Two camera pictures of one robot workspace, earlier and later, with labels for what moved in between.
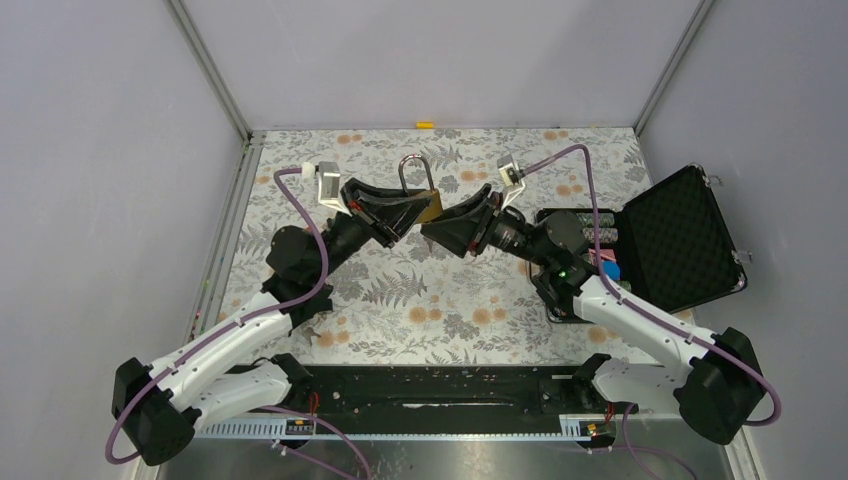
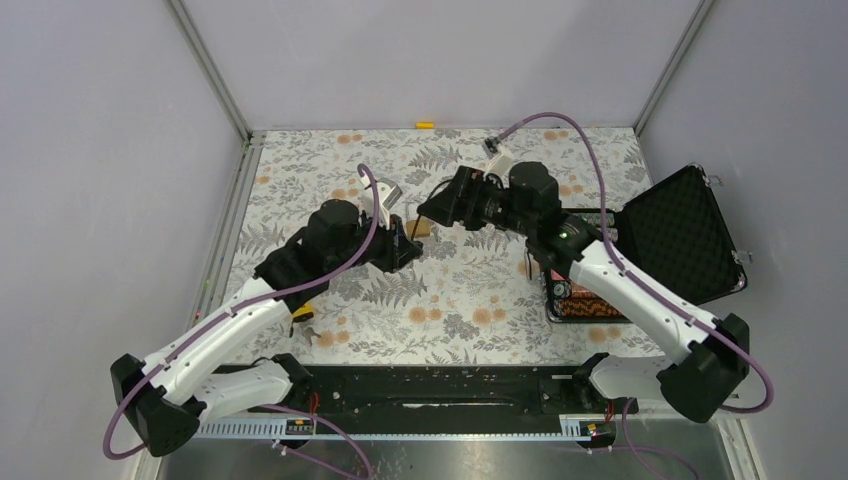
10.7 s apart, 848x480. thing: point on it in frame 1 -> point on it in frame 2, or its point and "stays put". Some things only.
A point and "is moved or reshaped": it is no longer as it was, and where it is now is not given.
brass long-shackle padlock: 434,207 is moved or reshaped
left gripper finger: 374,193 -> 407,249
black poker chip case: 671,246 stays put
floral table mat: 420,302 stays put
